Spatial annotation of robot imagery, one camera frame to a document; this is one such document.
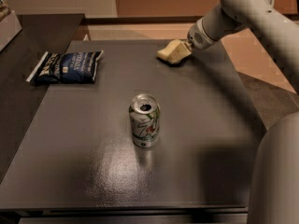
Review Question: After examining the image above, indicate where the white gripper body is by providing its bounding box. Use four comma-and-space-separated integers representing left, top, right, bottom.
187, 19, 215, 50

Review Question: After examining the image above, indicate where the yellow sponge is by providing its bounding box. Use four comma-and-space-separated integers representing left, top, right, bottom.
157, 39, 188, 64

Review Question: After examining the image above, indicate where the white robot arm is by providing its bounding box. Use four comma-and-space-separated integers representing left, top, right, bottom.
188, 0, 299, 224

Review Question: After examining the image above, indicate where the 7up soda can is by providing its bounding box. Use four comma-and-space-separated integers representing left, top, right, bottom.
129, 93, 160, 148

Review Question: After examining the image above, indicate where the blue chip bag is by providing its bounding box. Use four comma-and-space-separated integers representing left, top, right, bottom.
26, 50, 104, 85

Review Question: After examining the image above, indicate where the white box at left edge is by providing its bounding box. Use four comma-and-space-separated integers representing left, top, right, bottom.
0, 0, 22, 51

